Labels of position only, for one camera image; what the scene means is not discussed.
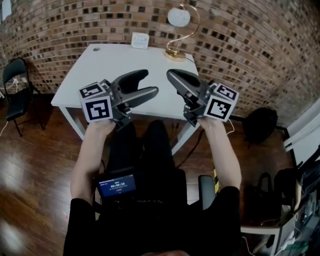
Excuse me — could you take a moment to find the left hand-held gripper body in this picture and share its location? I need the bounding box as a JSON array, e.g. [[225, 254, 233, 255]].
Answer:
[[78, 78, 134, 131]]

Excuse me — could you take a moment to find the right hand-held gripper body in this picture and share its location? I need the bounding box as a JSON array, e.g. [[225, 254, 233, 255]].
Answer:
[[181, 79, 240, 128]]

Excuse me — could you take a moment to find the white printed table card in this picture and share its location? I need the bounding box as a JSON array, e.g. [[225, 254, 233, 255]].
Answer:
[[130, 31, 150, 50]]

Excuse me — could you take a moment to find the person's left forearm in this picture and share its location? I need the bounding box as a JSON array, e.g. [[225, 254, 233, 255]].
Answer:
[[70, 119, 117, 203]]

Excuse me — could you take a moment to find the person's right forearm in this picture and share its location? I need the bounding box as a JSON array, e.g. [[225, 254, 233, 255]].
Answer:
[[198, 117, 243, 193]]

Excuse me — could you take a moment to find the black backpack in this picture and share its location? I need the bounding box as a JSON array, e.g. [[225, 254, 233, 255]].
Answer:
[[242, 107, 280, 149]]

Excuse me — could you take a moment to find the gold lamp with white globe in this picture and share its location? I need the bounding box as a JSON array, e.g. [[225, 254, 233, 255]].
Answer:
[[164, 2, 201, 62]]

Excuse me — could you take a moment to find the yellow black striped tape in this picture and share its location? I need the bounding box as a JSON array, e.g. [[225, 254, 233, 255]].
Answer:
[[212, 159, 220, 195]]

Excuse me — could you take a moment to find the black chest-mounted screen device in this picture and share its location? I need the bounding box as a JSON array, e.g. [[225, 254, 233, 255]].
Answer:
[[94, 172, 138, 201]]

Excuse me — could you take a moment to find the black folding chair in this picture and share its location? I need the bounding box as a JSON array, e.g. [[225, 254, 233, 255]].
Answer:
[[2, 57, 46, 138]]

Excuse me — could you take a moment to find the white panel with black drawing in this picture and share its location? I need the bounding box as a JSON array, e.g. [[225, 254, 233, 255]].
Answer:
[[283, 98, 320, 166]]

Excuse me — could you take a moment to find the person's black clothing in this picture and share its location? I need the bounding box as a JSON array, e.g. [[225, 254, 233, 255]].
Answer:
[[63, 119, 242, 256]]

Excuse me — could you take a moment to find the white side table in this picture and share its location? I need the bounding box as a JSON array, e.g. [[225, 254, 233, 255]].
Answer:
[[239, 199, 320, 256]]

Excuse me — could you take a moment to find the white charger with cable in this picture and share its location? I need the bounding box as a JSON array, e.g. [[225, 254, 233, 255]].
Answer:
[[224, 117, 236, 136], [0, 77, 28, 137]]

